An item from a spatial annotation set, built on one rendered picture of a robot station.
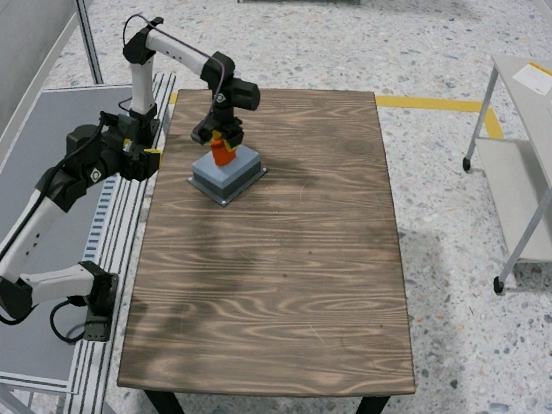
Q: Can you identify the grey slotted metal rail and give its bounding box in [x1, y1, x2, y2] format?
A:
[63, 73, 176, 414]

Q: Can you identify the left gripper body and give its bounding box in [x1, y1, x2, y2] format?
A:
[210, 104, 244, 149]

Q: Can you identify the light blue flat plate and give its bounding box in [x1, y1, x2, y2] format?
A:
[192, 144, 260, 189]

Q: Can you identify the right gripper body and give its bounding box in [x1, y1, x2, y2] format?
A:
[99, 131, 160, 182]

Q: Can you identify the black slotted vertical post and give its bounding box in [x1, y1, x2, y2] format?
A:
[73, 0, 104, 85]

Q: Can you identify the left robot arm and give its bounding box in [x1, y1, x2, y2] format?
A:
[122, 16, 261, 162]

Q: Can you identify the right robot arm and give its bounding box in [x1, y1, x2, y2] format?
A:
[0, 114, 139, 342]

